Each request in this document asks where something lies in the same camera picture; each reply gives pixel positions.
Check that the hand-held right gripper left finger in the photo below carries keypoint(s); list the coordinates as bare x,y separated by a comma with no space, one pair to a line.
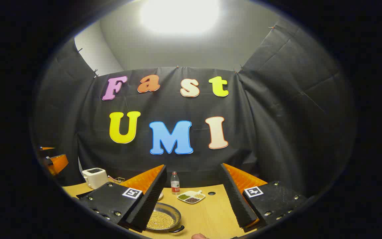
149,199

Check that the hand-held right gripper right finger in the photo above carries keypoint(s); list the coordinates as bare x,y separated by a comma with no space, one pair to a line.
239,202

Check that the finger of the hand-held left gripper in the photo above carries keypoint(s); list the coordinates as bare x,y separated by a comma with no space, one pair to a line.
46,148
58,163

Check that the stainless steel pot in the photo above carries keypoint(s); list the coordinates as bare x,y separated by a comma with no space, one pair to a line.
174,215

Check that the round white plate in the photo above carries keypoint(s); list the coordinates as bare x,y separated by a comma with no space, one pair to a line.
160,196

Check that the pile of soybeans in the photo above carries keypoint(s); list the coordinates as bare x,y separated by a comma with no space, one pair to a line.
160,220

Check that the clear plastic water bottle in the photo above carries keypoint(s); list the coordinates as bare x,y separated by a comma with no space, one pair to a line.
175,184

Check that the white toaster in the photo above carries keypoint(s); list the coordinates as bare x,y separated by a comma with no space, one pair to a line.
95,178

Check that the white divided bean dish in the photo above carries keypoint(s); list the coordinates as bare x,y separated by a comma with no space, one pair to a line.
191,197

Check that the pink striped straw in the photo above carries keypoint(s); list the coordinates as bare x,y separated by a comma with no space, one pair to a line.
111,178

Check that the black backdrop cloth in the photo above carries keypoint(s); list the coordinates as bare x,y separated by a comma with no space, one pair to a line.
277,116

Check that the bright ceiling light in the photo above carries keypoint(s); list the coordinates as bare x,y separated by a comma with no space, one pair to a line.
179,15

